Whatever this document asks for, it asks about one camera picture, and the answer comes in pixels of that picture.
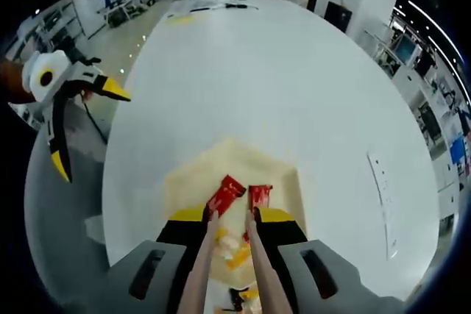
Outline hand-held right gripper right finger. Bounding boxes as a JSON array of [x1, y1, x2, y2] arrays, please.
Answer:
[[252, 206, 380, 314]]

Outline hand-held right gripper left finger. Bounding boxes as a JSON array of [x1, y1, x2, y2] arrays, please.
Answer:
[[106, 207, 213, 314]]

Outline red food packet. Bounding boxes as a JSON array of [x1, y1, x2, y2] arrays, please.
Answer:
[[248, 184, 274, 213], [205, 175, 247, 218]]

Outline beige hexagonal container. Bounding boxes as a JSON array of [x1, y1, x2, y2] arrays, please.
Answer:
[[163, 136, 308, 291]]

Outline white power strip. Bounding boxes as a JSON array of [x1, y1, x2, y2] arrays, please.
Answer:
[[366, 151, 400, 262]]

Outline black office chair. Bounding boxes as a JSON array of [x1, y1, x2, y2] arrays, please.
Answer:
[[415, 52, 437, 78]]

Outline desktop computer monitor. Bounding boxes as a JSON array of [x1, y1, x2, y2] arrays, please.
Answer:
[[395, 36, 420, 67]]

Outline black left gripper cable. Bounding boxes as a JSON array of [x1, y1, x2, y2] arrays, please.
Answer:
[[82, 100, 110, 145]]

